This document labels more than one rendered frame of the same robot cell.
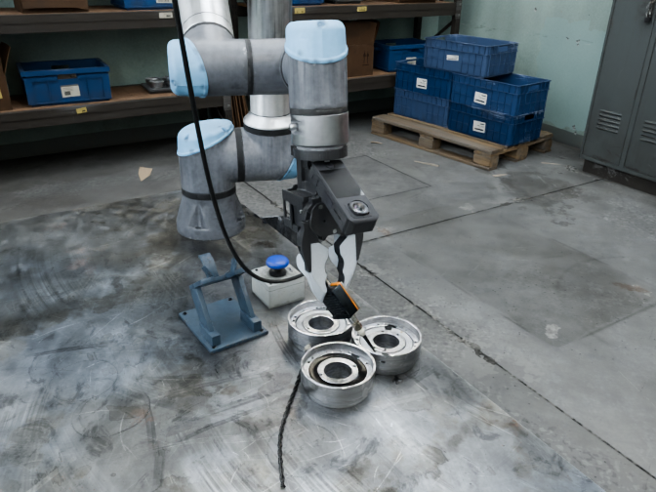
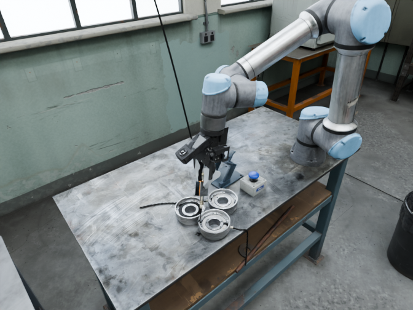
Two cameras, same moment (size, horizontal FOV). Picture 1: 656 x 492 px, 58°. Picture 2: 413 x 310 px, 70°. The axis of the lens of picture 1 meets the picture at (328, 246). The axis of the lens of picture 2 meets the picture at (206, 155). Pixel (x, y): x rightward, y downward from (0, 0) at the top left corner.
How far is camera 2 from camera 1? 1.02 m
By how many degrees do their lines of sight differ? 71
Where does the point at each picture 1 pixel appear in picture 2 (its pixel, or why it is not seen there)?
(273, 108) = (331, 116)
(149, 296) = (236, 155)
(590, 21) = not seen: outside the picture
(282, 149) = (328, 139)
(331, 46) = (206, 88)
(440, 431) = (166, 249)
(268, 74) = not seen: hidden behind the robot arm
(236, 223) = (305, 160)
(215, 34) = (232, 67)
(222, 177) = (305, 136)
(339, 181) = (195, 141)
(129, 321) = not seen: hidden behind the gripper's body
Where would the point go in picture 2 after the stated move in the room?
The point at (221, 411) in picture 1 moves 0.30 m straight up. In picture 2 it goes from (173, 187) to (165, 119)
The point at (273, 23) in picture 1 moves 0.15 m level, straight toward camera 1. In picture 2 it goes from (338, 71) to (295, 76)
